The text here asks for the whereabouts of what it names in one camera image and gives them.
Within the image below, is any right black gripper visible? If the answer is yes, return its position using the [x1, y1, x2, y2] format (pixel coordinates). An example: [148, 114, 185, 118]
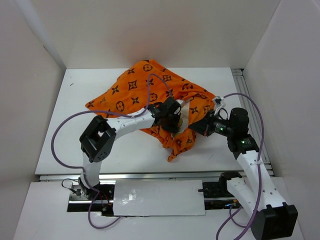
[188, 109, 235, 137]

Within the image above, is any cream white pillow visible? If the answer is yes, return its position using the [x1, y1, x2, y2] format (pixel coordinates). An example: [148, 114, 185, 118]
[172, 102, 190, 137]

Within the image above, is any orange patterned pillowcase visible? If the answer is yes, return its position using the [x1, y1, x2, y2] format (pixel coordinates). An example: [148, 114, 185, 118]
[84, 59, 218, 163]

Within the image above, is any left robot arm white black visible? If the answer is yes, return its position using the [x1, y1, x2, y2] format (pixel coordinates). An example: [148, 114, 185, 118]
[78, 97, 185, 200]

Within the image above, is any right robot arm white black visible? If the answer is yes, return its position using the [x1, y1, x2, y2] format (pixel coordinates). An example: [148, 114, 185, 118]
[189, 107, 298, 240]

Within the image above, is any white cover plate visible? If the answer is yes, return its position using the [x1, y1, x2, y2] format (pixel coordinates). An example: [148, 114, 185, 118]
[112, 179, 206, 217]

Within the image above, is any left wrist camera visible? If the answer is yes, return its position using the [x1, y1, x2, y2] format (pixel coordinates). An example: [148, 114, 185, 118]
[175, 99, 186, 108]

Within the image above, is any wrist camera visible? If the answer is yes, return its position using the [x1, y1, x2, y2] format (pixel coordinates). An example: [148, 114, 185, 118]
[175, 99, 186, 108]
[213, 96, 226, 116]

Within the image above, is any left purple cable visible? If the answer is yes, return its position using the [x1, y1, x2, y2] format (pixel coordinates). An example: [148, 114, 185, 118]
[51, 73, 176, 230]

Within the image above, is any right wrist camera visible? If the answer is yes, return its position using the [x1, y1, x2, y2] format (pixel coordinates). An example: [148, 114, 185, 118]
[213, 96, 226, 116]

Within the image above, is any aluminium side rail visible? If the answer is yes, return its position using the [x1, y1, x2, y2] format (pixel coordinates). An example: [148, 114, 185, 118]
[231, 68, 273, 171]

